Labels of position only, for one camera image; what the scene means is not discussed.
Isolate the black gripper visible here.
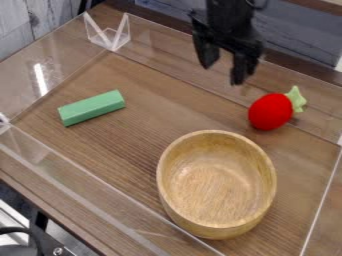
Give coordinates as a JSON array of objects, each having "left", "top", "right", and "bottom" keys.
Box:
[{"left": 189, "top": 0, "right": 265, "bottom": 85}]

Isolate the red plush strawberry toy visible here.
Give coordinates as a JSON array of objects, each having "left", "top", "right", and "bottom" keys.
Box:
[{"left": 249, "top": 86, "right": 308, "bottom": 131}]

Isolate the wooden bowl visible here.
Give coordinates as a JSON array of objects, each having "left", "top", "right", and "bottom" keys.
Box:
[{"left": 157, "top": 130, "right": 278, "bottom": 240}]

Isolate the green rectangular block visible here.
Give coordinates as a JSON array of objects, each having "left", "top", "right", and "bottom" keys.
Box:
[{"left": 58, "top": 90, "right": 126, "bottom": 127}]

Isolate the clear acrylic corner bracket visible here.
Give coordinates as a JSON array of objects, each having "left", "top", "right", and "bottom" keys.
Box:
[{"left": 83, "top": 13, "right": 131, "bottom": 52}]

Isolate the clear acrylic tray wall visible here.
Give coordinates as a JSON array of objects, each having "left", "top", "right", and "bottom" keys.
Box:
[{"left": 0, "top": 114, "right": 342, "bottom": 256}]

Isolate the black metal table frame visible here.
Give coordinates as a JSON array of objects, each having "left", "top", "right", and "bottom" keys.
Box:
[{"left": 26, "top": 208, "right": 79, "bottom": 256}]

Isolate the black cable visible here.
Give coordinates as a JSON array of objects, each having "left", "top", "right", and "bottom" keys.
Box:
[{"left": 0, "top": 226, "right": 35, "bottom": 249}]

